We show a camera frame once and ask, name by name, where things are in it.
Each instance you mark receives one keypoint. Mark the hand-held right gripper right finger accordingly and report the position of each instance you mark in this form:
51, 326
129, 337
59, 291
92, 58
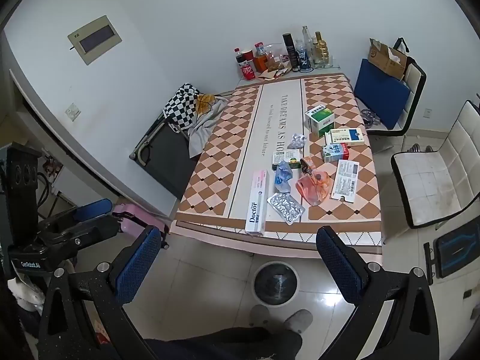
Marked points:
337, 266

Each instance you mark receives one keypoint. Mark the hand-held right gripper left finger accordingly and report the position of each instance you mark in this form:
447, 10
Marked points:
138, 262

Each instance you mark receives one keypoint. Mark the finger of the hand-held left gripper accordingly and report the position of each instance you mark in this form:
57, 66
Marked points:
90, 230
93, 209

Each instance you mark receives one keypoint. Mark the large silver blister pack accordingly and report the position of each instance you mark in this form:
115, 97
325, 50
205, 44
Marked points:
285, 209

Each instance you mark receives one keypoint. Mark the pink plastic bag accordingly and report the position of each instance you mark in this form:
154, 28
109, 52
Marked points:
315, 189

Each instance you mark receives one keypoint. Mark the pink white toothpaste box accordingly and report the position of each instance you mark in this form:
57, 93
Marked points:
257, 206

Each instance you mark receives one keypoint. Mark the blue plastic wrapper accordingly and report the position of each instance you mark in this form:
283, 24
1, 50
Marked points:
282, 178

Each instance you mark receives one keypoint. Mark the small green white box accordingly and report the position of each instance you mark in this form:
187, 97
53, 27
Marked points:
290, 157

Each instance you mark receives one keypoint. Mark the pink suitcase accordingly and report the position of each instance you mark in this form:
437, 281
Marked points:
129, 217

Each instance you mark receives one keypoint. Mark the grey slipper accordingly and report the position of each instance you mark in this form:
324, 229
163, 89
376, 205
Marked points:
299, 320
259, 315

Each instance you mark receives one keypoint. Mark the flat white medicine box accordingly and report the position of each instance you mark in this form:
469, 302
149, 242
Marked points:
345, 180

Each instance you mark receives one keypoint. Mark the red blue milk carton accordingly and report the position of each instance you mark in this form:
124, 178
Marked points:
335, 153

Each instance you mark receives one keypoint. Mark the black blue floor device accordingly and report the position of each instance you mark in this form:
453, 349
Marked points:
455, 251

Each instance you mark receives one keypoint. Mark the white blue medicine box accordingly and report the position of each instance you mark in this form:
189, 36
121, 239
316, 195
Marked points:
347, 136

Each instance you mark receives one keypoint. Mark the small silver blister pack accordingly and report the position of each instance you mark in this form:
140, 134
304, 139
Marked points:
297, 141

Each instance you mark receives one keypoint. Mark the black white checkered cloth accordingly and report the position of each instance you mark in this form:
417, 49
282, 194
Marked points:
180, 107

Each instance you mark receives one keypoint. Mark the grey cloth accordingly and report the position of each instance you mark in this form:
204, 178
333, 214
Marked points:
204, 127

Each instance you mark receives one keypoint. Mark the checkered brown pink tablecloth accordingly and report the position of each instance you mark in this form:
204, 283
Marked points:
225, 150

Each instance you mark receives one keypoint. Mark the tall green white box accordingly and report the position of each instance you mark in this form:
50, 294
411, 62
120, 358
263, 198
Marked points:
319, 120

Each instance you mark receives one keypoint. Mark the yellow cloth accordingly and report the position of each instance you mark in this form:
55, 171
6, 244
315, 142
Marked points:
205, 104

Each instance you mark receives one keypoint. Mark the blue seat cushion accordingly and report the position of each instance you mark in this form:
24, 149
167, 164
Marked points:
380, 95

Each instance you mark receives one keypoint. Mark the cola bottle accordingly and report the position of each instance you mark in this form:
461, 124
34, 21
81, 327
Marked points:
239, 60

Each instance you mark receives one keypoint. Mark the red paper cup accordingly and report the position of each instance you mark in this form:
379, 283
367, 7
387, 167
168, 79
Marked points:
247, 67

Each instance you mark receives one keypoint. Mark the blue label bottle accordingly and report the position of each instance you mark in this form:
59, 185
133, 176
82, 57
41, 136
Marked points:
303, 58

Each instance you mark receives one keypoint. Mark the cardboard box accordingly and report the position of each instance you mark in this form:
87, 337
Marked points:
386, 60

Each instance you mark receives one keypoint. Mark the orange box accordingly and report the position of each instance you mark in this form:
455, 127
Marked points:
260, 64

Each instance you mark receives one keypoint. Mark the gold perfume bottle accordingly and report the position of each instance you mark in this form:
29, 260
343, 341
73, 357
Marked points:
320, 48

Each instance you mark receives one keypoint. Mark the black spray can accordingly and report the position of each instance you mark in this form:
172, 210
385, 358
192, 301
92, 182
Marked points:
290, 52

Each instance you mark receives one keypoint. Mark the clear plastic bag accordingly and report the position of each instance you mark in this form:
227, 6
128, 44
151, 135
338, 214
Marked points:
274, 54

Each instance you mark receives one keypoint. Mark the clear glass bottle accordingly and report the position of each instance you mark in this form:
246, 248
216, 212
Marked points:
306, 37

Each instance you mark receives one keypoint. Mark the white wall socket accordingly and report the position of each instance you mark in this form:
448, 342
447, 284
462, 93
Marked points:
73, 111

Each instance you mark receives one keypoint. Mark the white chair with black frame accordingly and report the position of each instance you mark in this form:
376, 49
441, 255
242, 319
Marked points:
431, 180
414, 78

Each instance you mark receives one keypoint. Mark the beige wall panel box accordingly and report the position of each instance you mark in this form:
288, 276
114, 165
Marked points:
95, 39

